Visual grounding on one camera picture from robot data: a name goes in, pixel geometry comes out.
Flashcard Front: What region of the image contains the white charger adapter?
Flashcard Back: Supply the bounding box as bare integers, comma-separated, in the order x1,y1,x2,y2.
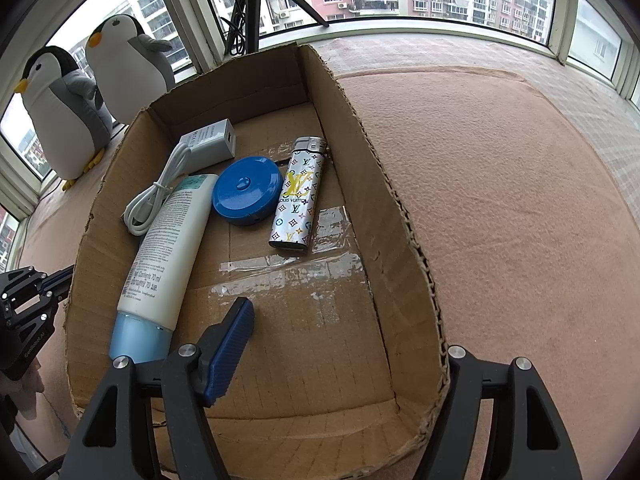
179,118,236,173

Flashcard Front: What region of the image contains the blue round tape measure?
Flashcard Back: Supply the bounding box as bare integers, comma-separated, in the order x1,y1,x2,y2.
212,156,283,227

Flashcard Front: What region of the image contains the white tube with blue cap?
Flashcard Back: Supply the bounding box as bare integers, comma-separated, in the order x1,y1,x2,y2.
109,174,220,363

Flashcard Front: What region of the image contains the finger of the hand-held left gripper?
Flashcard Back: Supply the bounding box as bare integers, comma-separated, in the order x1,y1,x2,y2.
0,266,76,311

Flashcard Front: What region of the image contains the beige fleece blanket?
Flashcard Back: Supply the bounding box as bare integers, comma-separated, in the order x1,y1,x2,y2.
15,35,640,480

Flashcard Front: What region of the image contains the cardboard box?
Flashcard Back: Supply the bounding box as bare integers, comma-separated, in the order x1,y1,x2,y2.
64,43,451,473

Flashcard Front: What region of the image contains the grey white penguin plush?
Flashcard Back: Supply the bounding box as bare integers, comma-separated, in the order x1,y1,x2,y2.
14,46,115,192
85,14,177,126

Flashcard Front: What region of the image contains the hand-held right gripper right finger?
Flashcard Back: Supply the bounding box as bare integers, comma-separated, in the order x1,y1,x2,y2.
415,345,583,480

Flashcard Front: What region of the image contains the black tripod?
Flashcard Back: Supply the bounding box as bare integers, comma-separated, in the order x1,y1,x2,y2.
225,0,330,56

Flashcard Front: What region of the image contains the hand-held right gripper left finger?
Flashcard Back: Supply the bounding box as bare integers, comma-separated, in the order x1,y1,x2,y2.
59,297,256,480

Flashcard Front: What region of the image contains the black tripod cable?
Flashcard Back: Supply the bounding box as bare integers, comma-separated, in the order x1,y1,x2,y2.
222,0,248,56

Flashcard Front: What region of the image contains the silver patterned lighter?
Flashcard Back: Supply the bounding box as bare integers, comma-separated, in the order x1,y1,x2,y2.
268,136,328,256

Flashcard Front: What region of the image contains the white window frame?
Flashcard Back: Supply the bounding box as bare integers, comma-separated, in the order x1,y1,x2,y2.
0,0,640,271

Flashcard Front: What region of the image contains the white charging cable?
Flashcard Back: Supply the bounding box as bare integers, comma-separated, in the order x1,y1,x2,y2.
122,142,193,236

